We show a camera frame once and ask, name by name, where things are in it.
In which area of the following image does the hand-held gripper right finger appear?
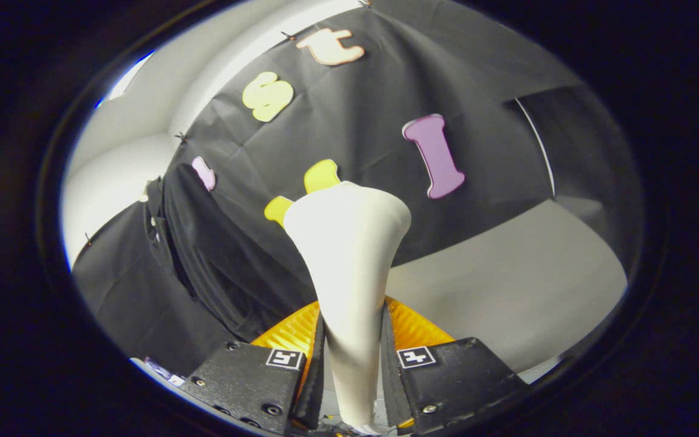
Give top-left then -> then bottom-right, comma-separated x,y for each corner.
380,296 -> 529,435

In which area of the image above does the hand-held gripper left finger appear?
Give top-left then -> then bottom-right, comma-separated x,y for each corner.
180,300 -> 326,435

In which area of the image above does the black jacket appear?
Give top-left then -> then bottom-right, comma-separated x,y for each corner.
143,163 -> 320,340

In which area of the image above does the white garment steamer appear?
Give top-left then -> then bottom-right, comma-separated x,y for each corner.
283,181 -> 412,435

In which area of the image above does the beige cabinet with grey top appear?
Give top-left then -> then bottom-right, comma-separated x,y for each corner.
386,199 -> 629,374

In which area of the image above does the black backdrop cloth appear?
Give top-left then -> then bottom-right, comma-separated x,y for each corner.
72,0 -> 644,377

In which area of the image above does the thin white cord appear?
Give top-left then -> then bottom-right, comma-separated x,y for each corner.
515,97 -> 556,198

